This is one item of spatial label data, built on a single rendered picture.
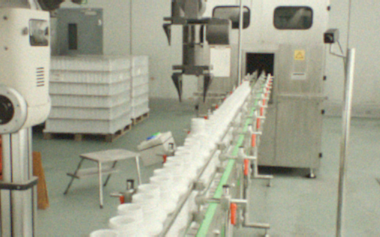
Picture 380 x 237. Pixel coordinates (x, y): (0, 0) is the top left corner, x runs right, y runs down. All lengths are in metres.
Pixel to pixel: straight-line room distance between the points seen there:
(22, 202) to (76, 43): 10.24
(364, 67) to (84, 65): 5.88
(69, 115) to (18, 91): 6.16
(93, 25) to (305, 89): 6.92
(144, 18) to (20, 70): 9.95
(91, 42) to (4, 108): 10.18
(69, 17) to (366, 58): 6.15
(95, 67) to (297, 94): 3.12
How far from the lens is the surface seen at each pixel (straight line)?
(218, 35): 1.42
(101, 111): 7.79
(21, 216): 1.91
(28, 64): 1.78
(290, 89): 5.82
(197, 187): 1.15
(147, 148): 1.63
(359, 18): 11.42
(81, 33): 12.01
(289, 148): 5.90
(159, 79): 11.60
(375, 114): 11.52
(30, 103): 1.80
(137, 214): 0.80
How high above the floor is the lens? 1.40
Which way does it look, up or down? 8 degrees down
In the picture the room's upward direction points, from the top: 1 degrees clockwise
